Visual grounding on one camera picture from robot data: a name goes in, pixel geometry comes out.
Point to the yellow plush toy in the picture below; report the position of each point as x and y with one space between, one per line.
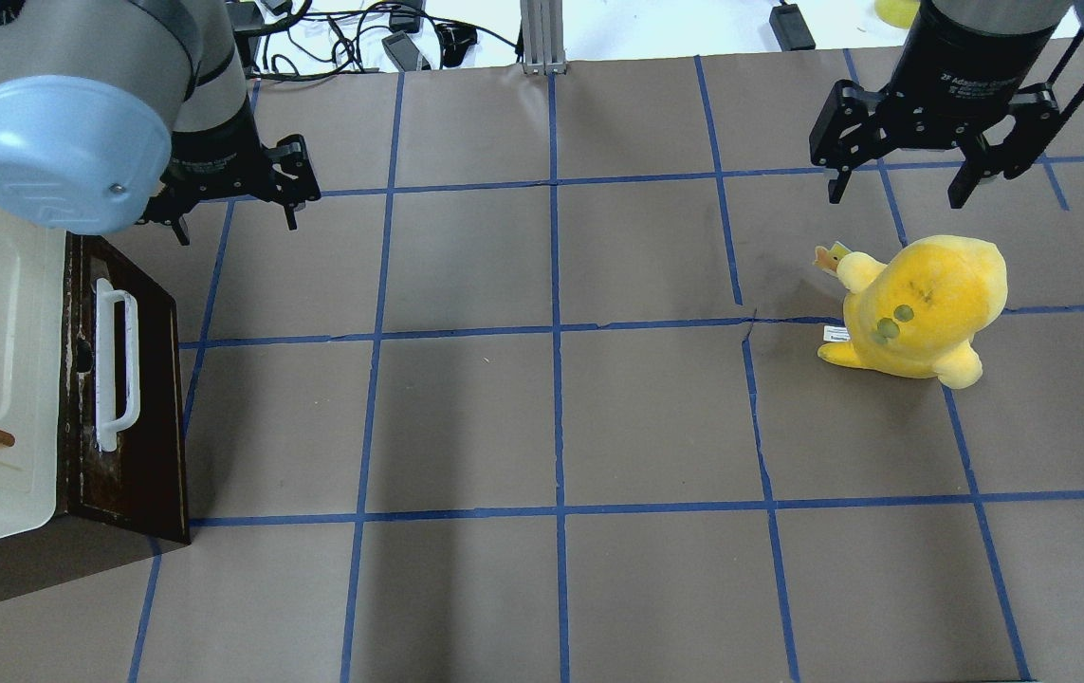
917 315

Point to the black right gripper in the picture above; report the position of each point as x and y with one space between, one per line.
961 59

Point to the aluminium frame post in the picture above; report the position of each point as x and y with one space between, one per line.
544 51

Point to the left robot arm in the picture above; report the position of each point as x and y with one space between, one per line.
114 113

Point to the dark wooden drawer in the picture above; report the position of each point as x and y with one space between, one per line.
119 468

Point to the black power adapter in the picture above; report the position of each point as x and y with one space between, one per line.
789 27

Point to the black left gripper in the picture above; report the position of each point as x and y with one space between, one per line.
212 151

